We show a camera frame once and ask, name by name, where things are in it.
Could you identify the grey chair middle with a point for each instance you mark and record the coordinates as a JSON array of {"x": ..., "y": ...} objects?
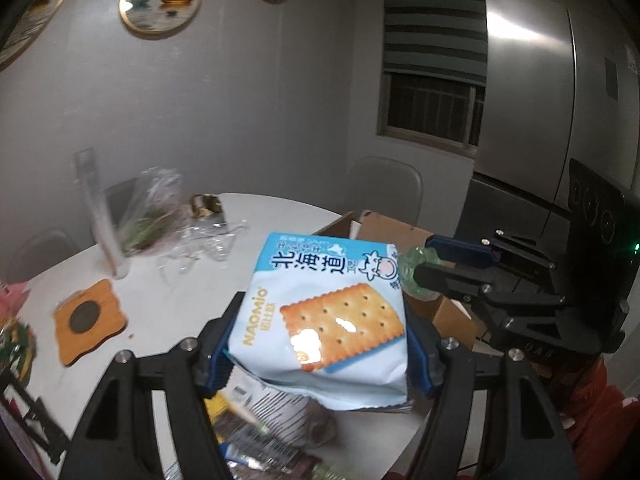
[{"x": 118, "y": 197}]

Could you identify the striped window blind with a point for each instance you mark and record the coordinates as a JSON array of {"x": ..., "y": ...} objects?
[{"x": 445, "y": 39}]

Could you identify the yellow snack pack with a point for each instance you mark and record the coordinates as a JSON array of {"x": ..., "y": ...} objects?
[{"x": 219, "y": 410}]

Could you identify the large round boat painting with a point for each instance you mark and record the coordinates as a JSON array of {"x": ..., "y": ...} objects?
[{"x": 27, "y": 29}]

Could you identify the dark seed bar wrapper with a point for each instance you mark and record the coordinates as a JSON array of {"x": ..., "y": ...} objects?
[{"x": 278, "y": 460}]

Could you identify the blue cracker snack pack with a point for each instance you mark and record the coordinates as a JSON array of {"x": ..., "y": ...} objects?
[{"x": 324, "y": 317}]

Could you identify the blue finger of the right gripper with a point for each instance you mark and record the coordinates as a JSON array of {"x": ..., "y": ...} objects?
[
  {"x": 458, "y": 252},
  {"x": 462, "y": 284}
]

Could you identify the grey chair right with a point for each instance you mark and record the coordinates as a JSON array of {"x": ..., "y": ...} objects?
[{"x": 386, "y": 186}]

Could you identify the orange wooden coaster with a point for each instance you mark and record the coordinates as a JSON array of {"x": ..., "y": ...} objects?
[{"x": 85, "y": 320}]

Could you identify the blue bar wrapper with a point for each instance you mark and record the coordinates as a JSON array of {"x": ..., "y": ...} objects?
[{"x": 233, "y": 453}]

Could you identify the gold foil wrapper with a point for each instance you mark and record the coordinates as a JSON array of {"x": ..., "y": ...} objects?
[{"x": 205, "y": 205}]

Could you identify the crumpled clear wrapper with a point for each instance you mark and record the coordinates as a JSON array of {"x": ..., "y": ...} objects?
[{"x": 196, "y": 241}]

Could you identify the black phone stand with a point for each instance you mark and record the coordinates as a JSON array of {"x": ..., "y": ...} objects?
[{"x": 36, "y": 422}]

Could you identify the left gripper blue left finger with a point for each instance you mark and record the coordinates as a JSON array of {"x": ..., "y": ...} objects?
[{"x": 213, "y": 367}]

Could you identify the grey chair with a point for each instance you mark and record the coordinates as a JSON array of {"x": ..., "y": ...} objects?
[
  {"x": 386, "y": 186},
  {"x": 118, "y": 197},
  {"x": 40, "y": 253}
]

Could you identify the window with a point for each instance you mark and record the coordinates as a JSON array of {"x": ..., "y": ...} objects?
[{"x": 438, "y": 113}]

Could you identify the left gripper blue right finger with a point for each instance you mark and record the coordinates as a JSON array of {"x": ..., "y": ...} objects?
[{"x": 424, "y": 371}]

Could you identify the pink plastic bag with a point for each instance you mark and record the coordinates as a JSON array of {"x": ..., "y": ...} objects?
[{"x": 12, "y": 297}]

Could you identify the grey chair left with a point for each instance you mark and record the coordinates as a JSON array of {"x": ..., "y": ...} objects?
[{"x": 40, "y": 253}]

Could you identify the green snack bag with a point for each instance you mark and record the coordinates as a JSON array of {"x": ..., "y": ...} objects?
[{"x": 17, "y": 349}]

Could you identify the white oat snack bag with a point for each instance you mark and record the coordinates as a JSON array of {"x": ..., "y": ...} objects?
[{"x": 293, "y": 419}]

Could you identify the silver refrigerator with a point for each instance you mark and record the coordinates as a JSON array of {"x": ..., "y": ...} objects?
[{"x": 562, "y": 84}]

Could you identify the clear plastic tube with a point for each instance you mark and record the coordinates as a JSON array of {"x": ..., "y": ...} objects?
[{"x": 88, "y": 179}]

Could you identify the clear bag with greens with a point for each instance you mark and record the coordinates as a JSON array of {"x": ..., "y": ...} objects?
[{"x": 153, "y": 210}]

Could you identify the medium round wall painting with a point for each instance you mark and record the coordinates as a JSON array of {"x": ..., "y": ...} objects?
[{"x": 155, "y": 19}]

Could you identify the cardboard box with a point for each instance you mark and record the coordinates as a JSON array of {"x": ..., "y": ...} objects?
[{"x": 450, "y": 317}]

